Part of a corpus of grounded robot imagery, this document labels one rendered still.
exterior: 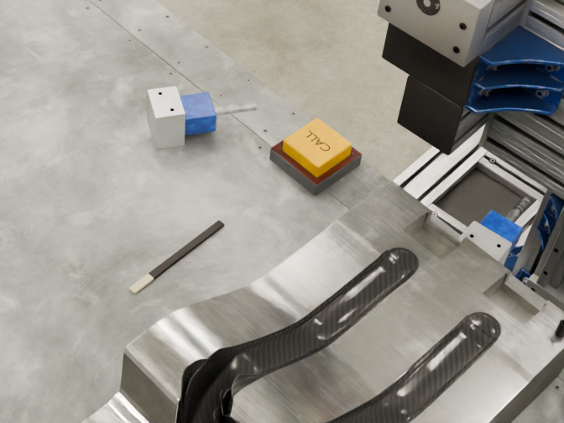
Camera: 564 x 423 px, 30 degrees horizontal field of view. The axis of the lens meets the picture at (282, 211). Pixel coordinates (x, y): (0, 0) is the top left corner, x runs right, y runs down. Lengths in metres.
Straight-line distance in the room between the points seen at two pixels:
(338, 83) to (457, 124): 1.21
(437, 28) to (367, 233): 0.30
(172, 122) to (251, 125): 0.11
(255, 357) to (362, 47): 1.80
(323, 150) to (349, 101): 1.30
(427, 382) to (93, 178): 0.48
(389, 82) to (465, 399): 1.68
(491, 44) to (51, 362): 0.65
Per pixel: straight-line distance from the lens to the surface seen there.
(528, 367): 1.05
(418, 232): 1.16
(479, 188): 2.13
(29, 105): 1.35
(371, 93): 2.58
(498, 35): 1.34
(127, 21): 1.47
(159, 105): 1.27
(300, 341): 1.02
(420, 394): 1.02
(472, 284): 1.09
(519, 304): 1.13
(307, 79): 2.59
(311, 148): 1.25
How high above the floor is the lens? 1.73
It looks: 49 degrees down
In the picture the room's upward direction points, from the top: 8 degrees clockwise
